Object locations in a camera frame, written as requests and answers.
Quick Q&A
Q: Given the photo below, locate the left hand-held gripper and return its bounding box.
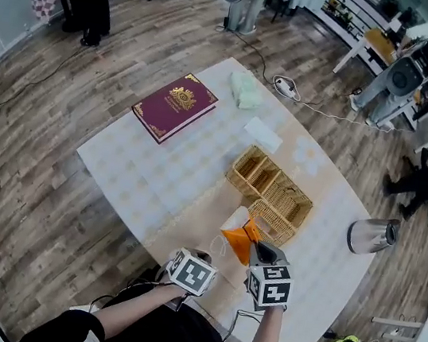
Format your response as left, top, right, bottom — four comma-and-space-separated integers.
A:
151, 243, 223, 319

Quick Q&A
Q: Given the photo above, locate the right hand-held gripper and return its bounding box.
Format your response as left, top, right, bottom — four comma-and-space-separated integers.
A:
238, 238, 300, 318

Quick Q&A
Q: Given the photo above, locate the orange packet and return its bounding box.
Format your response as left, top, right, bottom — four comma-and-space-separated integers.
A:
214, 203, 266, 270

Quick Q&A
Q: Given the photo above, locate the woven wicker basket organizer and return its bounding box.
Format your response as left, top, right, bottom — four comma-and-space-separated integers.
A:
215, 140, 322, 252

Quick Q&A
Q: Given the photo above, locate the person's left forearm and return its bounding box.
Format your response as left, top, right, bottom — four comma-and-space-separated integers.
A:
88, 271, 189, 342

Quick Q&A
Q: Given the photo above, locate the person's black clothing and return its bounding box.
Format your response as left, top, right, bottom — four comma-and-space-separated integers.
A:
16, 277, 253, 342

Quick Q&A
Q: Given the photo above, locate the checked flower print tablecloth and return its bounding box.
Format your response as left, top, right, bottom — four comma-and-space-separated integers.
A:
46, 34, 404, 342

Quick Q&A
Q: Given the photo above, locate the steel electric kettle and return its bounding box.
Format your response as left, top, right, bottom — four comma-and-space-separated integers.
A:
344, 212, 403, 261

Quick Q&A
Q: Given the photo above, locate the white side table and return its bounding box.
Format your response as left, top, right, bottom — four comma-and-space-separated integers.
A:
367, 307, 428, 342

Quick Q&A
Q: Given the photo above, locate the maroon hardcover book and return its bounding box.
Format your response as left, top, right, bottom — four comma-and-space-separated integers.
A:
126, 64, 223, 154

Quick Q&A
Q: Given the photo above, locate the pale green soft packet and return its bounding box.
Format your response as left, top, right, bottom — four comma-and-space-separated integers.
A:
224, 69, 266, 113

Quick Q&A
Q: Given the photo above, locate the white power strip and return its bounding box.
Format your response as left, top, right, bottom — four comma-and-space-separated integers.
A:
270, 74, 305, 102

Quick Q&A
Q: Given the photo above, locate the yellow top white table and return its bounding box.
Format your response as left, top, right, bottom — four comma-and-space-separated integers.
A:
331, 22, 412, 85

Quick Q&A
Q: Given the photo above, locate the black railing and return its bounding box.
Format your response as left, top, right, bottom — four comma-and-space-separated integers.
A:
320, 0, 411, 48

